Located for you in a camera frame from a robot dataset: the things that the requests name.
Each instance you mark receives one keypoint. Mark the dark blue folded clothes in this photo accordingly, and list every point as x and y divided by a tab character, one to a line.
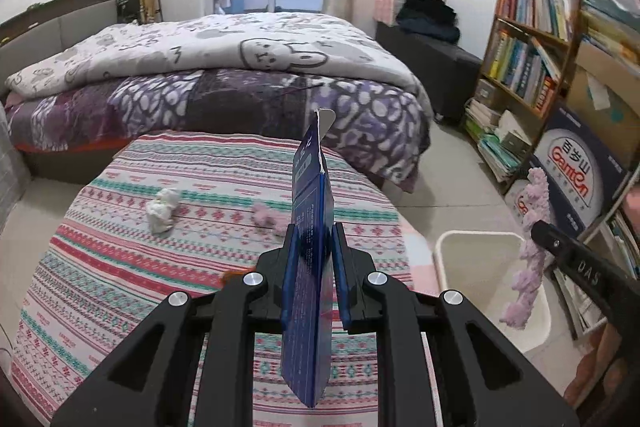
435	31

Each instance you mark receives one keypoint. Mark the blue cardboard box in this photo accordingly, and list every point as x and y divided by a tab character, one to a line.
310	257

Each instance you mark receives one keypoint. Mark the stack of shelf books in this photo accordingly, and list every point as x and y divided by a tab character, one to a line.
625	237

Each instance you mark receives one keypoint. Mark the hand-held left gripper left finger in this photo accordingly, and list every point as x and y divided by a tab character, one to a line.
289	274

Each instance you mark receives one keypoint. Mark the white plastic bin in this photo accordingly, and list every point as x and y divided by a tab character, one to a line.
480	267

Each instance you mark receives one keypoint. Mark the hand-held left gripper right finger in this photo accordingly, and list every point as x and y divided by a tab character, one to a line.
341	279

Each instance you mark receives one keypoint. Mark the round table with striped cloth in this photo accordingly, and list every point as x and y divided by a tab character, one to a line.
150	267

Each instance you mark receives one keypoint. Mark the pink checkered cloth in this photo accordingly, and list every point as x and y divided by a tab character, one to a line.
420	257

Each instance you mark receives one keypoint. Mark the row of colourful books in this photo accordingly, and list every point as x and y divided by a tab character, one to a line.
522	72

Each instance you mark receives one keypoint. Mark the black storage bench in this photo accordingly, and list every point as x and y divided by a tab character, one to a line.
440	67

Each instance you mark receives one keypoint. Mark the stack of papers and folders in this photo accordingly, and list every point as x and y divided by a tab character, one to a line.
612	22

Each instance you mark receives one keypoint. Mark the brown cardboard box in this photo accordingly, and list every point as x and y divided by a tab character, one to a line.
605	97

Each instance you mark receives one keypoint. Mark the pink fuzzy cloth strip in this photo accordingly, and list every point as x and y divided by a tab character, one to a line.
530	252

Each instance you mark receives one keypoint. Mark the grey padded headboard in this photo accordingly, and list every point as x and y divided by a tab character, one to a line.
45	37

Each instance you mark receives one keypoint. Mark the pile of flat books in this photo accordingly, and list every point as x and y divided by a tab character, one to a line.
495	142

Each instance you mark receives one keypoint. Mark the bed with printed quilt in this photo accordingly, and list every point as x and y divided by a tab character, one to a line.
225	72

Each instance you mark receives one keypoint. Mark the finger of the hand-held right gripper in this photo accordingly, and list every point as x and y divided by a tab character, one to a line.
547	234

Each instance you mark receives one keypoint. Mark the row of upright books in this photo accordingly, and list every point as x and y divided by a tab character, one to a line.
537	7

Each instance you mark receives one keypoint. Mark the person's right hand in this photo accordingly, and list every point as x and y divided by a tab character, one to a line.
600	367

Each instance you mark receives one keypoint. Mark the pink sock on table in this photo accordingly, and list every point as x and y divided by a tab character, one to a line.
267	217

